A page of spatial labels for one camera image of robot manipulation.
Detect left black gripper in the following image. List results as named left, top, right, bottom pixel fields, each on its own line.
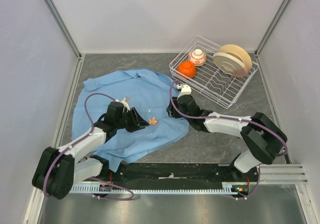
left=115, top=107, right=149, bottom=133

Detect red gold leaf brooch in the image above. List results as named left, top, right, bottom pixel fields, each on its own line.
left=148, top=117, right=158, bottom=126

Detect light blue button shirt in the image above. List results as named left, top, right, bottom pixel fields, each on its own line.
left=71, top=69, right=189, bottom=172

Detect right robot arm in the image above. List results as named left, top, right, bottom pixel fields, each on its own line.
left=166, top=95, right=288, bottom=181

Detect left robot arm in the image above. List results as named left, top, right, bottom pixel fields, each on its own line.
left=31, top=101, right=149, bottom=200

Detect orange bowl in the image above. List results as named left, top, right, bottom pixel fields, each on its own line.
left=177, top=61, right=197, bottom=78

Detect white red patterned bowl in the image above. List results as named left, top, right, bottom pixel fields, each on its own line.
left=188, top=49, right=207, bottom=66

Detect beige plate front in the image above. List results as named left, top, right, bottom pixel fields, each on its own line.
left=212, top=52, right=249, bottom=77

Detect tan plate rear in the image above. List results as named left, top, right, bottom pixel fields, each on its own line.
left=218, top=44, right=252, bottom=70

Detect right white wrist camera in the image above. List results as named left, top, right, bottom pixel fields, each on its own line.
left=176, top=84, right=192, bottom=99

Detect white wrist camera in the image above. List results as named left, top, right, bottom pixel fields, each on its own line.
left=176, top=84, right=192, bottom=99
left=115, top=97, right=130, bottom=112

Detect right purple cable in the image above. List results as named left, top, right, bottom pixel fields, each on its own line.
left=169, top=80, right=289, bottom=201

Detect purple cable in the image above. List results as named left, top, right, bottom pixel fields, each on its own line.
left=42, top=93, right=135, bottom=201
left=169, top=80, right=289, bottom=201

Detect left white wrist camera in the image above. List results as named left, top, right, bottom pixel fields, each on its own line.
left=115, top=97, right=130, bottom=112

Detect white wire dish rack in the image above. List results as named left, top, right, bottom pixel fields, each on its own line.
left=169, top=36, right=260, bottom=109

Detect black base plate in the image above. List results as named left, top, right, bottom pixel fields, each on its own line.
left=97, top=163, right=258, bottom=189

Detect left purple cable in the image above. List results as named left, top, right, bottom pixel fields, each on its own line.
left=42, top=93, right=135, bottom=201

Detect slotted cable duct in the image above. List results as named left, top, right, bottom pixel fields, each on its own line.
left=70, top=182, right=253, bottom=197

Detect aluminium front rail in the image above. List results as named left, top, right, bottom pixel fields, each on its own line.
left=259, top=164, right=308, bottom=185

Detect right aluminium frame post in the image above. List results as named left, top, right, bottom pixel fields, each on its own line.
left=254, top=0, right=291, bottom=57

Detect aluminium frame post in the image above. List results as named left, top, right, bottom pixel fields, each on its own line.
left=254, top=0, right=291, bottom=57
left=43, top=0, right=82, bottom=59

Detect left aluminium frame post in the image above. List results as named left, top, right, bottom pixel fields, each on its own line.
left=43, top=0, right=82, bottom=59

